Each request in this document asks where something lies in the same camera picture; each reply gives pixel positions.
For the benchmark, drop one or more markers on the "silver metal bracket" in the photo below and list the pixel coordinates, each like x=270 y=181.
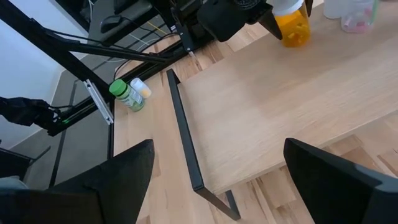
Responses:
x=99 y=102

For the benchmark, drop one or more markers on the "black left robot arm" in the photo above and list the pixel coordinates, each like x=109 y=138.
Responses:
x=186 y=18

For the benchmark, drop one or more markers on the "orange medicine bottle white cap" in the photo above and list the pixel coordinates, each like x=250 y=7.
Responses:
x=293 y=29

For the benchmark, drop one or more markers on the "dark grey low desk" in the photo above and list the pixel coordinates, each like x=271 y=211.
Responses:
x=136 y=12

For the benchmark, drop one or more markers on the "black computer mouse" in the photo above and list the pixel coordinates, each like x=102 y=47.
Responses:
x=110 y=23

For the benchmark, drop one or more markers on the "small clear bottle yellow pills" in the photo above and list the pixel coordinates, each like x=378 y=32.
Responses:
x=141 y=87

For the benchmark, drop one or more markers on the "green medicine bottle green cap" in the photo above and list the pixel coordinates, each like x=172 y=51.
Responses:
x=126 y=93

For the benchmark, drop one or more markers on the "small clear bottle pink pills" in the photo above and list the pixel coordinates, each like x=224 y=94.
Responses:
x=357 y=17

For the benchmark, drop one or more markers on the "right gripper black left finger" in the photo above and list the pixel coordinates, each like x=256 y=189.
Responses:
x=118 y=186

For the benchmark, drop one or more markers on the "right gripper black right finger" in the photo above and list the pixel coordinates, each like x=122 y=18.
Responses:
x=335 y=193

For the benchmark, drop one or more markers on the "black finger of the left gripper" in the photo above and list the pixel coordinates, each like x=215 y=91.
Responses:
x=270 y=21
x=308 y=6

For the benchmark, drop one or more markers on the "wooden shelf black metal frame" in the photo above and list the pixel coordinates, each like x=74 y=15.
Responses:
x=280 y=109

